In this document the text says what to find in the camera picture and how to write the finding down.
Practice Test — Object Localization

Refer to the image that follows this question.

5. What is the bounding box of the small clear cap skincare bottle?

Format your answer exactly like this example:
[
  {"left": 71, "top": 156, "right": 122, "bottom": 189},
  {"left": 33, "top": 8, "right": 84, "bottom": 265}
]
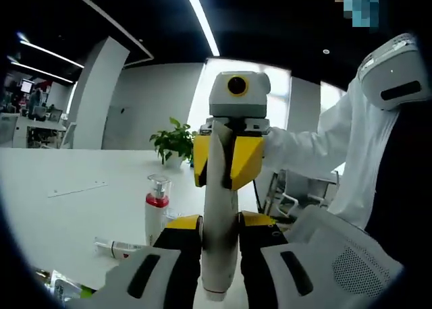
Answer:
[{"left": 93, "top": 236, "right": 144, "bottom": 260}]

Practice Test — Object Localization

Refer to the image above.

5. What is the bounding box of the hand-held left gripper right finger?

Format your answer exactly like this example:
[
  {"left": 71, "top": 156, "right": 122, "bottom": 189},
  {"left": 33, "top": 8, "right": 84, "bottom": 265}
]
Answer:
[{"left": 238, "top": 212, "right": 342, "bottom": 309}]

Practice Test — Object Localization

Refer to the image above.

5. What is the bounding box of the white office chair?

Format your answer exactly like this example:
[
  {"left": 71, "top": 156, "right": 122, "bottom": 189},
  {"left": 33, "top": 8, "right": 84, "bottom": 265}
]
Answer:
[
  {"left": 61, "top": 121, "right": 78, "bottom": 150},
  {"left": 261, "top": 169, "right": 340, "bottom": 222}
]

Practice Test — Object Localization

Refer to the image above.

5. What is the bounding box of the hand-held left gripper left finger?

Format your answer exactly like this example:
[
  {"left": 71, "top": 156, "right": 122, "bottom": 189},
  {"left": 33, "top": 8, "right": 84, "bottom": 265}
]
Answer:
[{"left": 65, "top": 214, "right": 204, "bottom": 309}]

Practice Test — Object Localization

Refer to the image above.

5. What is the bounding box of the red collar skincare pump bottle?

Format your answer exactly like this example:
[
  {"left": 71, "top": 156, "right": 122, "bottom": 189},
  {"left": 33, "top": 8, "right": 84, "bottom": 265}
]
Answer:
[{"left": 144, "top": 173, "right": 173, "bottom": 246}]

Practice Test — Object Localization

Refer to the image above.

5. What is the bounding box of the bright window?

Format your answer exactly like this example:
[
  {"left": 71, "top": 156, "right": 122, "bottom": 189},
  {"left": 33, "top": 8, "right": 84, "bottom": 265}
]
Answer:
[
  {"left": 319, "top": 80, "right": 348, "bottom": 116},
  {"left": 187, "top": 57, "right": 292, "bottom": 134}
]

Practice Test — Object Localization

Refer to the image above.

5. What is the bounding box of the white chest device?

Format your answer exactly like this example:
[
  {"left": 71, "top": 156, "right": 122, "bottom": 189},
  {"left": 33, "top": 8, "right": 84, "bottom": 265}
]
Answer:
[{"left": 356, "top": 32, "right": 432, "bottom": 112}]

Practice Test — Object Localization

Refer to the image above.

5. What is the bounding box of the curved ceiling light strip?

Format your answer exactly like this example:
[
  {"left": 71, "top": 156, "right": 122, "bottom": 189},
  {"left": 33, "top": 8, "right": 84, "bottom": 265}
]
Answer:
[
  {"left": 19, "top": 40, "right": 84, "bottom": 69},
  {"left": 9, "top": 61, "right": 74, "bottom": 84}
]

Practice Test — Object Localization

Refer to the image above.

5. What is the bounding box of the white table cable cover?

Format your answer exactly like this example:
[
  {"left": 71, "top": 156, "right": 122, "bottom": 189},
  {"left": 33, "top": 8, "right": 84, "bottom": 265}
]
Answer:
[{"left": 46, "top": 179, "right": 109, "bottom": 199}]

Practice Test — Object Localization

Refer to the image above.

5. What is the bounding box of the straight ceiling light strip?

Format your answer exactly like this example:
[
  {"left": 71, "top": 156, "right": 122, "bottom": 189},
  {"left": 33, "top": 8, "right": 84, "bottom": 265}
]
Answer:
[{"left": 181, "top": 0, "right": 221, "bottom": 57}]

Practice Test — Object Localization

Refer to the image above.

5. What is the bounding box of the green silver skincare sachet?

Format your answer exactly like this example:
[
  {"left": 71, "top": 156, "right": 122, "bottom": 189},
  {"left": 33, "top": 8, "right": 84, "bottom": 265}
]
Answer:
[{"left": 50, "top": 270, "right": 97, "bottom": 302}]

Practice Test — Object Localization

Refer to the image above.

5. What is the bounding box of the potted green plant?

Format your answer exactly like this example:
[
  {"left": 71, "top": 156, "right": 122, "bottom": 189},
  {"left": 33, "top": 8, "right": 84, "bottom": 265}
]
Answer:
[{"left": 149, "top": 116, "right": 199, "bottom": 169}]

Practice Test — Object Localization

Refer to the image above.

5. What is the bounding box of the grey mesh office chair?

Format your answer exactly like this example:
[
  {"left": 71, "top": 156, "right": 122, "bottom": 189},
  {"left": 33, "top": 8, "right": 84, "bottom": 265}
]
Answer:
[{"left": 286, "top": 205, "right": 406, "bottom": 309}]

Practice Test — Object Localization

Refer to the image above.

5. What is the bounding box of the white skincare tube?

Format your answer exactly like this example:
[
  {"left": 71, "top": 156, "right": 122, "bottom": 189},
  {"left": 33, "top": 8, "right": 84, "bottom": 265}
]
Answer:
[{"left": 200, "top": 119, "right": 240, "bottom": 302}]

